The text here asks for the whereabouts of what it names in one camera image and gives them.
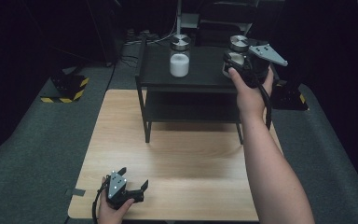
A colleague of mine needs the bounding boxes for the black metal shelf rack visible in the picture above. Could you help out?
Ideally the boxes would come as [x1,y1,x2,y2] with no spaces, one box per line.
[134,36,278,145]

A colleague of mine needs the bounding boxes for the metal stand pole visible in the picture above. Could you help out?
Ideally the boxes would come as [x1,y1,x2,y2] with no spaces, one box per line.
[175,0,183,35]

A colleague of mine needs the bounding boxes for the hand-held gripper cable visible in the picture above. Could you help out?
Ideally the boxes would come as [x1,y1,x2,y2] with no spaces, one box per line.
[90,177,110,224]
[244,55,273,132]

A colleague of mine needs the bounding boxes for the person's left hand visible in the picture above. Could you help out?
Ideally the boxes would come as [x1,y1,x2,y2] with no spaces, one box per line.
[97,175,136,224]

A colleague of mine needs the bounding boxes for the yellow-black striped stand base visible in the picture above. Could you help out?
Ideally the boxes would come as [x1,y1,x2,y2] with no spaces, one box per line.
[39,72,90,105]
[270,78,310,112]

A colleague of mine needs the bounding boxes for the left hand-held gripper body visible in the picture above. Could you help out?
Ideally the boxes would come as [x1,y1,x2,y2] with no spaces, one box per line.
[104,170,145,211]

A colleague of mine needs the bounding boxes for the white box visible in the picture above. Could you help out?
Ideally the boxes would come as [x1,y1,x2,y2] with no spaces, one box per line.
[181,12,200,30]

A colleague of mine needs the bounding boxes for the bundle of floor cables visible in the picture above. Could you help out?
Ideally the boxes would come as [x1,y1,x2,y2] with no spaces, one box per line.
[120,27,177,69]

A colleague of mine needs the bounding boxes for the left hand-held gripper cable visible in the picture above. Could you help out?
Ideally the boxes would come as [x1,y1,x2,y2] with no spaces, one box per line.
[90,177,110,224]

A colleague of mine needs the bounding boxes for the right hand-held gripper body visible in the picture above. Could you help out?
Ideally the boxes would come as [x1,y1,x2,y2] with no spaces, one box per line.
[241,43,289,90]

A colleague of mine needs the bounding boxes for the right hand-held gripper cable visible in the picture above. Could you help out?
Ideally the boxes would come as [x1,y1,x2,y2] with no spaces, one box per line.
[244,55,273,132]

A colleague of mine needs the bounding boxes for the person's right hand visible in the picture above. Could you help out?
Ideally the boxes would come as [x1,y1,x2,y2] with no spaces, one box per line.
[227,65,275,123]

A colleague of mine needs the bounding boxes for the grey tape strip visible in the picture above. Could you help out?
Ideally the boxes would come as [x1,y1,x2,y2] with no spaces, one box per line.
[64,188,87,198]

